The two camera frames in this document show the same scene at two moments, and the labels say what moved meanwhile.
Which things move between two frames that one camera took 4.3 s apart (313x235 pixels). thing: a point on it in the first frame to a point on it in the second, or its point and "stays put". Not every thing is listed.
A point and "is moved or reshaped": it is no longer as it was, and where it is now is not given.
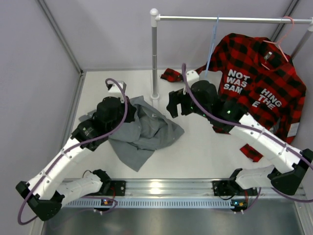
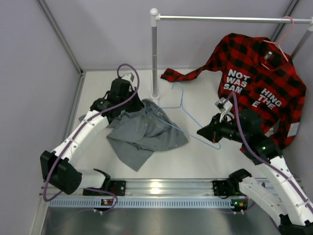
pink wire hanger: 278,42 stays put
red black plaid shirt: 254,77 stays put
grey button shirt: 137,140 is moved or reshaped
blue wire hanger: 213,40 to 186,111
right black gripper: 178,97 to 209,132
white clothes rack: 155,17 stays put
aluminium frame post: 77,97 stays put
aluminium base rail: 192,188 stays put
